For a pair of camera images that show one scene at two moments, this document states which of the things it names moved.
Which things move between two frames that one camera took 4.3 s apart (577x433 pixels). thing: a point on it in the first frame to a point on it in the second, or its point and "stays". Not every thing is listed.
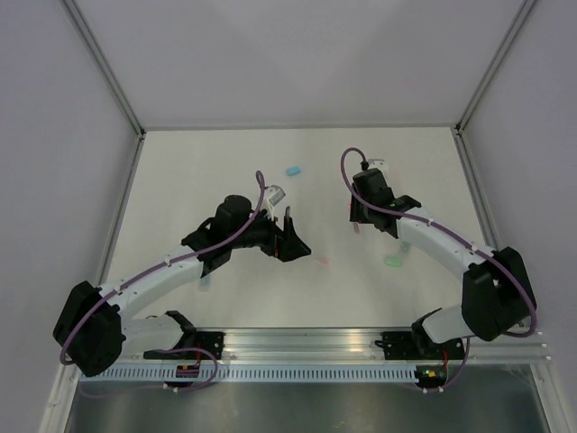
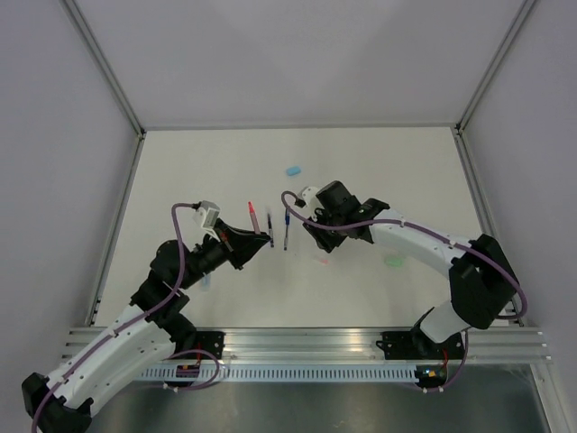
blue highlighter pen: [206, 283] stays
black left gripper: [285, 244] to [242, 243]
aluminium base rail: [497, 345] stays
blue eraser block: [293, 170] stays
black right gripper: [355, 214] to [322, 240]
